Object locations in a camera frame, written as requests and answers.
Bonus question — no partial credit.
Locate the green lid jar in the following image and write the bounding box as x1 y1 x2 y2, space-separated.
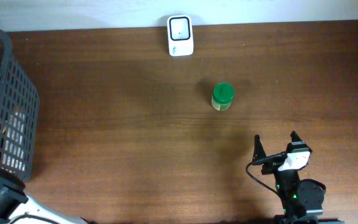
211 83 234 111

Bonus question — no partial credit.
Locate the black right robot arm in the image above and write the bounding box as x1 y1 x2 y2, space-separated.
246 131 342 224

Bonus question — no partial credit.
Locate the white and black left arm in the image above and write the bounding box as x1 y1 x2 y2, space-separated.
0 168 89 224

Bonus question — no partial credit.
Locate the white barcode scanner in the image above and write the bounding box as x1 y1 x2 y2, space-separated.
167 15 194 57

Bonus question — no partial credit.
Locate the grey perforated plastic basket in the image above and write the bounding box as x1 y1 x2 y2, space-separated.
0 30 40 182

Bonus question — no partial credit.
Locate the black right camera cable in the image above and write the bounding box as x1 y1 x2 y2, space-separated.
245 152 287 200

